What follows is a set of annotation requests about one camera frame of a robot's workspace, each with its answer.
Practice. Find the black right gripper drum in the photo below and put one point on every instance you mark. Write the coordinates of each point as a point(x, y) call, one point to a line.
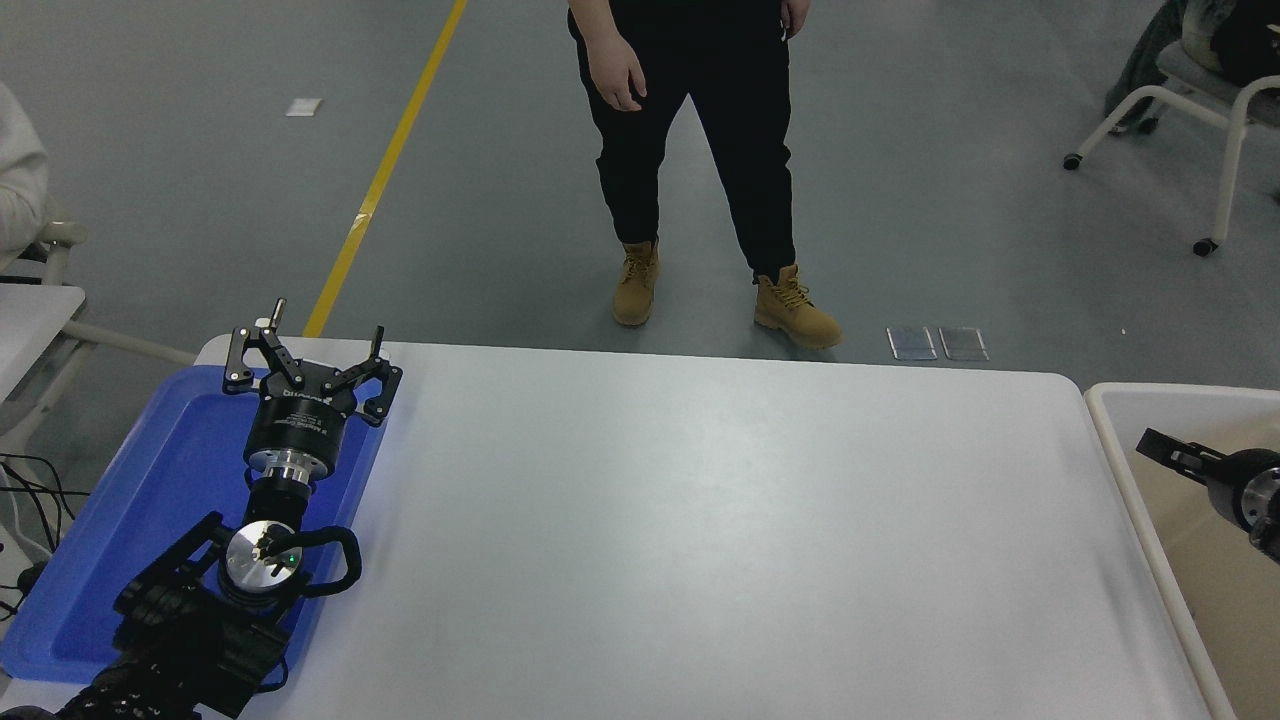
point(1225, 485)

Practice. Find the standing person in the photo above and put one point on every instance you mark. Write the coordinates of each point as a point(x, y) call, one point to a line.
point(740, 150)

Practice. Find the large pale bin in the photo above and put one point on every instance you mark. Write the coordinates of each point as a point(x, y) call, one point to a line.
point(1200, 600)

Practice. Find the white wheeled chair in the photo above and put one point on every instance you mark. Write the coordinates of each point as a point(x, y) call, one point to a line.
point(1235, 130)

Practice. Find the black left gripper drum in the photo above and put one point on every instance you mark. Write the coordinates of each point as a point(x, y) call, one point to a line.
point(300, 425)

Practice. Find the white armrest chair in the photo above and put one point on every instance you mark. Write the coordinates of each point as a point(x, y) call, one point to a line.
point(60, 235)

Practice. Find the blue plastic tray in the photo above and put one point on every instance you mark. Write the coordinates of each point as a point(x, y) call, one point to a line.
point(150, 500)

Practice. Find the standing person's right forearm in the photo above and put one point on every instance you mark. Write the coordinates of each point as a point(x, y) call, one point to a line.
point(590, 15)

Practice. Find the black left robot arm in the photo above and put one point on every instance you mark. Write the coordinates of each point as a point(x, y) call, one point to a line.
point(170, 640)

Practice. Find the metal floor plate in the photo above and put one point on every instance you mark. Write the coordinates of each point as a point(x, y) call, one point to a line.
point(964, 343)
point(912, 343)

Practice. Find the white side table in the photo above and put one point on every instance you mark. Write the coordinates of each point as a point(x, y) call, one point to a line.
point(35, 320)

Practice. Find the black power plug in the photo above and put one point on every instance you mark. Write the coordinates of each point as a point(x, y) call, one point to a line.
point(30, 578)

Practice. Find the standing person's right hand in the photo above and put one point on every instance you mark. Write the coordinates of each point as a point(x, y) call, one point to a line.
point(615, 70)

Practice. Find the seated person in white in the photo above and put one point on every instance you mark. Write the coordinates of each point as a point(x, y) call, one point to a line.
point(15, 170)

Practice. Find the standing person's left hand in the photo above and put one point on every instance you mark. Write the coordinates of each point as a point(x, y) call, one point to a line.
point(794, 15)

